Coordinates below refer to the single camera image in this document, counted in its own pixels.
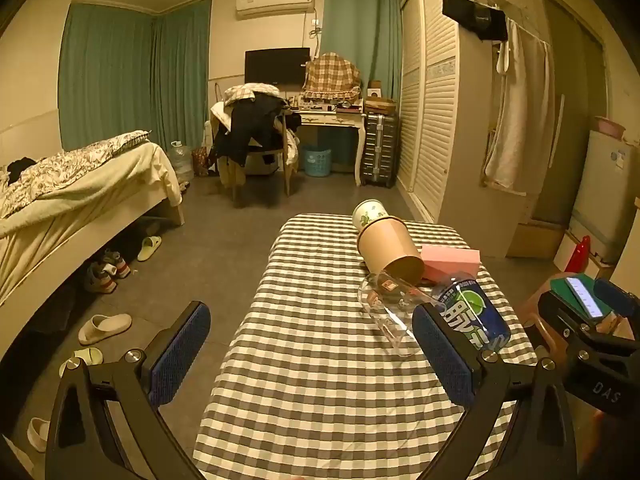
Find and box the black television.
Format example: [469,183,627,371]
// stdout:
[244,47,311,86]

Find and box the green slipper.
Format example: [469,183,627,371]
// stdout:
[59,347,104,379]
[137,235,163,262]

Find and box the dark red bag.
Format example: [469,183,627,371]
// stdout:
[191,146,211,177]

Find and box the narrow green curtain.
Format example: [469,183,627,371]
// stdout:
[322,0,404,102]

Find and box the pink box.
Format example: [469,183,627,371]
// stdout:
[419,246,482,281]

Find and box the chair with piled clothes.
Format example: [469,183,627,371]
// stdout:
[207,82,301,186]

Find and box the white slipper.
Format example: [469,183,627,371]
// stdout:
[27,417,52,454]
[78,313,133,346]

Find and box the bed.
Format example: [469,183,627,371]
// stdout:
[0,131,186,311]

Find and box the grey sneaker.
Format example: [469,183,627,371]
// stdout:
[84,262,118,294]
[100,251,132,279]

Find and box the cardboard box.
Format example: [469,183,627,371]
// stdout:
[363,96,397,115]

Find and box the hanging white towel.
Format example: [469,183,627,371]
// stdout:
[484,17,556,192]

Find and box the clear glass cup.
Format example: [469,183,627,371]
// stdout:
[357,269,447,359]

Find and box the wide green curtain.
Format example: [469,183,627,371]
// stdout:
[59,0,214,152]

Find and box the pink basin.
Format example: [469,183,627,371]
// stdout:
[592,116,627,137]

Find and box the brown paper cup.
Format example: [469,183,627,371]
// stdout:
[357,216,426,281]

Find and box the smartphone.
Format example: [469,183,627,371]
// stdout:
[565,274,607,319]

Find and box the white floral paper cup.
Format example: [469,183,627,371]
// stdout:
[351,199,389,234]

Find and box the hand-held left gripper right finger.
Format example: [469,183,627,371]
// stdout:
[411,302,593,480]

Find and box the white louvred wardrobe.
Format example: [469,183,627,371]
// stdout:
[396,0,543,261]

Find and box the wooden chair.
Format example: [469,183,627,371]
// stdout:
[212,100,301,206]

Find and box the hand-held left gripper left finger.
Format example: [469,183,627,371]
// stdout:
[45,301,213,480]

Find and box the plaid cloth cover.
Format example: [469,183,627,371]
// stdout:
[302,53,363,106]

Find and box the blue soda can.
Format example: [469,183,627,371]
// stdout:
[432,272,512,354]

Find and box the small white fridge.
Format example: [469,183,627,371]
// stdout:
[570,129,640,261]

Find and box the white desk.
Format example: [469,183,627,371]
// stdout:
[280,102,368,187]

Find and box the green book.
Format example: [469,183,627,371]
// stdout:
[550,278,615,320]

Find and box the floral duvet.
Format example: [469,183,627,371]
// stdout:
[0,131,153,218]

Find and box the grey checked tablecloth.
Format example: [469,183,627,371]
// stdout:
[192,213,539,480]

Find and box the silver suitcase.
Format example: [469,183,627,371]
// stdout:
[359,111,400,189]

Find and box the clear water jug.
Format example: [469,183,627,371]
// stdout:
[169,141,195,184]

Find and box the reddish brown stool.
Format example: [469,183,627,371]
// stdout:
[518,271,568,361]

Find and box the white air conditioner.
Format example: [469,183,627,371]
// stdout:
[235,0,316,17]

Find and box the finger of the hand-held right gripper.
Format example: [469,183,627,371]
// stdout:
[595,279,640,317]

